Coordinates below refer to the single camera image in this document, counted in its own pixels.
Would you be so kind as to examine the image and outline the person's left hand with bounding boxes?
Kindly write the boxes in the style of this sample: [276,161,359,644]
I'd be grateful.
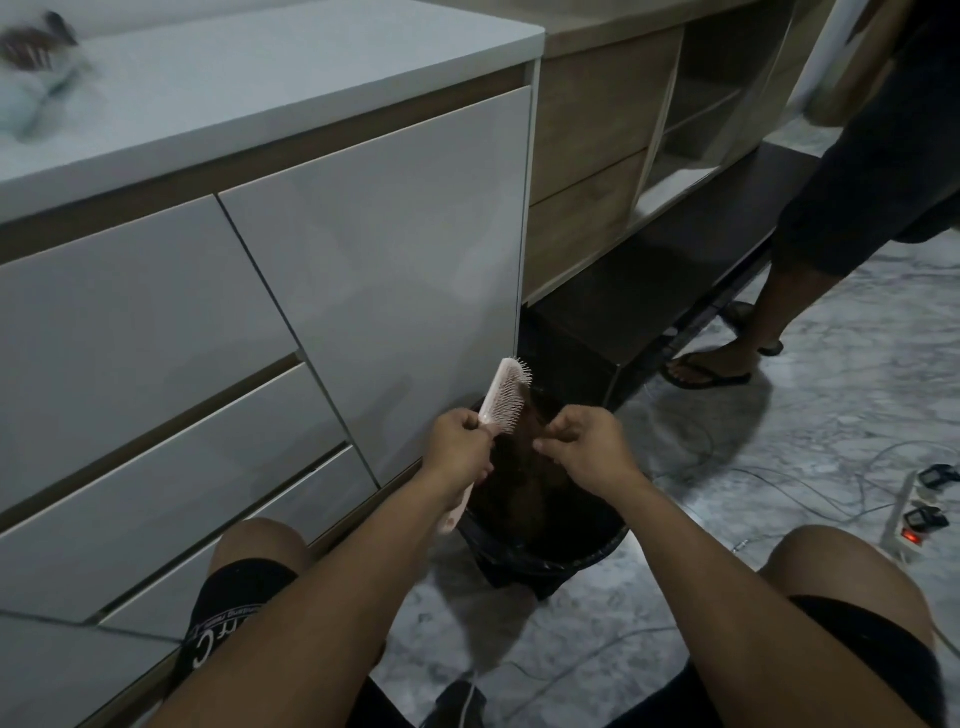
[422,408,497,493]

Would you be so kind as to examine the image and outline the person's right hand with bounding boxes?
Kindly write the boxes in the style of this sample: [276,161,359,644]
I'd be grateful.
[534,405,647,502]

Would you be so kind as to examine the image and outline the pink hairbrush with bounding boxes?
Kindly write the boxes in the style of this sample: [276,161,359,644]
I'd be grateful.
[437,357,534,536]

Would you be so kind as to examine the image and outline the person's left forearm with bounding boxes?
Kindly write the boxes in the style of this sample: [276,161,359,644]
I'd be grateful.
[146,466,477,728]

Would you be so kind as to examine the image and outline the person's right forearm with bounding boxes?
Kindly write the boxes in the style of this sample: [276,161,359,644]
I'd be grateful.
[581,474,935,728]

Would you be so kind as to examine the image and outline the black trash bin with bag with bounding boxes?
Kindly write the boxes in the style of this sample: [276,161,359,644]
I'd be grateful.
[456,401,631,601]

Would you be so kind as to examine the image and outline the black flip-flop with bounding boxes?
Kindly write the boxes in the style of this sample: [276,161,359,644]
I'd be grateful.
[660,352,753,391]
[720,300,786,358]

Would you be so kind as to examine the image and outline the narrow white drawer front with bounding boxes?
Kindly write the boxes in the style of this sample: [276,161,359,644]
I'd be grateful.
[99,446,380,643]

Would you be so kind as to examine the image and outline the white cabinet door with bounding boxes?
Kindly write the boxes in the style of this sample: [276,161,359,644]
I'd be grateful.
[219,86,534,489]

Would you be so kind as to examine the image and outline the white glossy cabinet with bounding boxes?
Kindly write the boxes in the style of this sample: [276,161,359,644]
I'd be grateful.
[0,0,546,728]

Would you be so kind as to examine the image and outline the black low bench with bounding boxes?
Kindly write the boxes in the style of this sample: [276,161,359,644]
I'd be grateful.
[525,142,822,412]

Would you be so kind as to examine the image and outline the person's left leg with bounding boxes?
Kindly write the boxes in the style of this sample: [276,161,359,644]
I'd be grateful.
[208,519,313,595]

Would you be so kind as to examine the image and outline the person's leg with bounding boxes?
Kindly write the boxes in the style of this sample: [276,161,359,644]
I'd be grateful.
[208,519,313,595]
[756,525,936,648]

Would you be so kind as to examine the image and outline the person's black shorts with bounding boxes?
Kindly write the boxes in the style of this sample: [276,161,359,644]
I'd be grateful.
[168,558,948,728]

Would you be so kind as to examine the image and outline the wooden shelf unit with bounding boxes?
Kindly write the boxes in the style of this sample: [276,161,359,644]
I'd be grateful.
[521,0,837,305]

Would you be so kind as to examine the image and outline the medium white drawer front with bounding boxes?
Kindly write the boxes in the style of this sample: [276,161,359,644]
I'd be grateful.
[0,363,351,625]

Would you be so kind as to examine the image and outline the person's right leg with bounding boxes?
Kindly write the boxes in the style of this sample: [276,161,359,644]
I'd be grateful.
[756,525,936,648]

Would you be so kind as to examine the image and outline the large white drawer front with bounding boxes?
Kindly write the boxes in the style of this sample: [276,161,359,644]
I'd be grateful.
[0,196,301,519]

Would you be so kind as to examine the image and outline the white power strip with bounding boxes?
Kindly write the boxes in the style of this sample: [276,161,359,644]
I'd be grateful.
[877,472,940,568]

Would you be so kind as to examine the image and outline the white countertop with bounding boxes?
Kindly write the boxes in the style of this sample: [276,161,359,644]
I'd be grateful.
[0,0,546,226]

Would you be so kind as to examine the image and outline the pale blue container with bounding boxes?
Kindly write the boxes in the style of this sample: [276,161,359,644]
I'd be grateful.
[0,61,100,142]

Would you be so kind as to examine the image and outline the grey floor cable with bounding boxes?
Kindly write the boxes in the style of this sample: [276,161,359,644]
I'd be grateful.
[648,438,927,530]

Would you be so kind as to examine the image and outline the white cord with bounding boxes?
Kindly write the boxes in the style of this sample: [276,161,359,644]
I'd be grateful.
[448,669,483,728]

